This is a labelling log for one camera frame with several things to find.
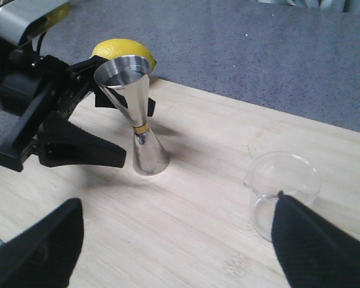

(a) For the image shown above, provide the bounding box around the small glass beaker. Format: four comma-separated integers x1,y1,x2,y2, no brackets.
243,151,322,242

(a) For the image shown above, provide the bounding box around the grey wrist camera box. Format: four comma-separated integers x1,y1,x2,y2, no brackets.
0,0,71,47

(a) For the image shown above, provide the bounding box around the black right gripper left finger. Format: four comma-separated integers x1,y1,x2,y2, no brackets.
0,198,84,287

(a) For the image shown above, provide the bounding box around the wooden cutting board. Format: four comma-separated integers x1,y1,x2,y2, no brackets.
0,80,360,287

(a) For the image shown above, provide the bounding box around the grey curtain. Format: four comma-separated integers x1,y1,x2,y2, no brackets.
257,0,360,14

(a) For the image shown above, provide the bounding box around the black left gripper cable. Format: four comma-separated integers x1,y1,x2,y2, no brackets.
32,31,49,56

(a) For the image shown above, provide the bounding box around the yellow lemon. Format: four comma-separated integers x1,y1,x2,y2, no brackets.
91,38,157,73

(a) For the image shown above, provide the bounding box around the steel cocktail jigger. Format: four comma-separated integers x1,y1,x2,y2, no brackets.
94,55,170,176

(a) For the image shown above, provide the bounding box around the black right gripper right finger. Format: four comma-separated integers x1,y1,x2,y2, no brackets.
271,191,360,287

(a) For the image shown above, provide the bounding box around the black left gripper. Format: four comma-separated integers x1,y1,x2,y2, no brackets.
0,8,156,173

